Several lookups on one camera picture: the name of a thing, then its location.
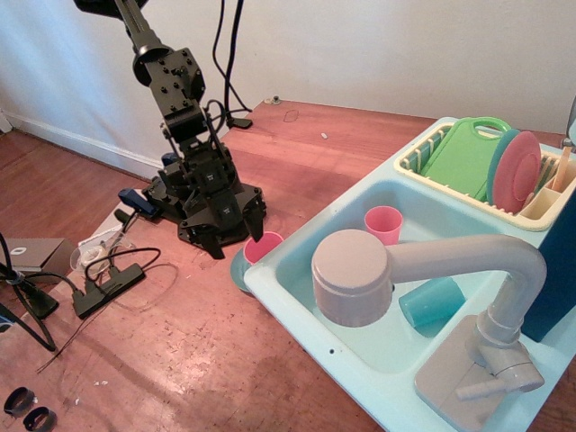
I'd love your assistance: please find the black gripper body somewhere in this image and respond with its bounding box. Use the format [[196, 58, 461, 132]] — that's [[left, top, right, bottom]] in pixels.
[[178, 186, 266, 246]]

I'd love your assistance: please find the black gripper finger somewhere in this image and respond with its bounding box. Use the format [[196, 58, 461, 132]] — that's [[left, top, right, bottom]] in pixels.
[[244, 207, 266, 242], [198, 233, 225, 260]]

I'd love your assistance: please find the pink plastic cup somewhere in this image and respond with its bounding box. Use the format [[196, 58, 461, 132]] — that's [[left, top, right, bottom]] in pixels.
[[243, 231, 284, 265]]

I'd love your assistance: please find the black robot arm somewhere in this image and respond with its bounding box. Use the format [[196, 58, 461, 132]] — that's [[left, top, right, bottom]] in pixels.
[[76, 1, 266, 259]]

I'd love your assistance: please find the teal plate under cup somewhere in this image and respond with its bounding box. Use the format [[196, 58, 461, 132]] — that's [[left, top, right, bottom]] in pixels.
[[230, 252, 252, 295]]

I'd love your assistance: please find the pink cup in sink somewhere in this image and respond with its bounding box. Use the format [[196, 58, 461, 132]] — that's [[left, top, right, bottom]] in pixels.
[[364, 206, 403, 246]]

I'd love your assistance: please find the light blue toy sink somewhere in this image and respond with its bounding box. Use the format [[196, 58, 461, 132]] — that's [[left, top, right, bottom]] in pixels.
[[242, 116, 576, 432]]

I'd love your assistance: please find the teal plastic cup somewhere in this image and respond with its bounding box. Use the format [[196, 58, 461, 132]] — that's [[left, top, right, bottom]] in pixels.
[[399, 276, 466, 338]]

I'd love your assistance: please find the blue clamp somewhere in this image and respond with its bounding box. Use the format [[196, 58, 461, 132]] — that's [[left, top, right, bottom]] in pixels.
[[118, 188, 158, 219]]

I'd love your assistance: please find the red rubber band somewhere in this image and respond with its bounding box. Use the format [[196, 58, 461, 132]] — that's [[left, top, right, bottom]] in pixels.
[[283, 110, 299, 122]]

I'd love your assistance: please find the clear plastic bag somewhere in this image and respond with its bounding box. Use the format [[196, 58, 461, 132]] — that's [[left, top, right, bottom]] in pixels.
[[69, 228, 135, 278]]

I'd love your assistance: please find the black usb hub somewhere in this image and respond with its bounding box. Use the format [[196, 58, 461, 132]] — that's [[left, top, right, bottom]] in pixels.
[[72, 264, 146, 320]]

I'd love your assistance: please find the grey box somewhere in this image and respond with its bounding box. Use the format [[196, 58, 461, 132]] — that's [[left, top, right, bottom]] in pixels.
[[5, 238, 76, 284]]

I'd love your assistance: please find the black power adapter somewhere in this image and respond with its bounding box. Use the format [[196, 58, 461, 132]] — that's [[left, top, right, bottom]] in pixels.
[[14, 281, 59, 320]]

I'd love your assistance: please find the green cutting board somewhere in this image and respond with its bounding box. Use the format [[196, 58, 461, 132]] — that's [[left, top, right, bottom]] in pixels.
[[420, 117, 511, 202]]

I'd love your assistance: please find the teal plate in rack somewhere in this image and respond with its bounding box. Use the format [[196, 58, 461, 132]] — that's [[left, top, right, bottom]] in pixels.
[[486, 129, 520, 205]]

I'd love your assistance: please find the pink plate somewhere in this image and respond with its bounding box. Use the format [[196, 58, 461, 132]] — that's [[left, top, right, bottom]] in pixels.
[[493, 131, 541, 213]]

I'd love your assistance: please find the grey toy faucet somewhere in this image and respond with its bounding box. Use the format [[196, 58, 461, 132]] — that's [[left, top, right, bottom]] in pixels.
[[311, 229, 546, 431]]

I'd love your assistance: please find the cream dish rack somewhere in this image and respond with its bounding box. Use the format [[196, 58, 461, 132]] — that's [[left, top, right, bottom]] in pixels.
[[393, 117, 575, 231]]

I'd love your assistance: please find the wooden utensil in rack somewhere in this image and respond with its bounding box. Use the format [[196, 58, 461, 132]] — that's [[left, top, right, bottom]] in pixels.
[[551, 146, 572, 192]]

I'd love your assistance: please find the black hanging cable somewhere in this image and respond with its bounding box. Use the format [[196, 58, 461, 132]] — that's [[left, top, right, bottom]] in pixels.
[[211, 0, 254, 130]]

